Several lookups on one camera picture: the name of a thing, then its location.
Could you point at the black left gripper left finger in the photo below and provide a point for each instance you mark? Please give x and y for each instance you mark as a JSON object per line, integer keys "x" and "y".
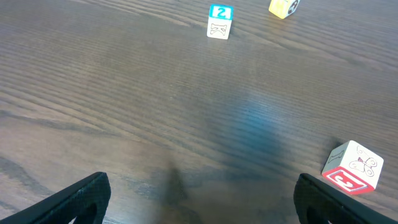
{"x": 85, "y": 201}

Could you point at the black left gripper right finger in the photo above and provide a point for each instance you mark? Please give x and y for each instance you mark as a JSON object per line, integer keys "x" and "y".
{"x": 316, "y": 202}

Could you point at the blue number 2 block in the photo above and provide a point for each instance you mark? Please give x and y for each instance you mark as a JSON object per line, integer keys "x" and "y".
{"x": 219, "y": 21}

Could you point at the red edged butterfly block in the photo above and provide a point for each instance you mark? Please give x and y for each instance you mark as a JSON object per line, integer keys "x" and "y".
{"x": 353, "y": 168}

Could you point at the yellow wooden block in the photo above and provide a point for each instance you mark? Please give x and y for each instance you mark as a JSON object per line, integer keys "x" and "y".
{"x": 283, "y": 8}

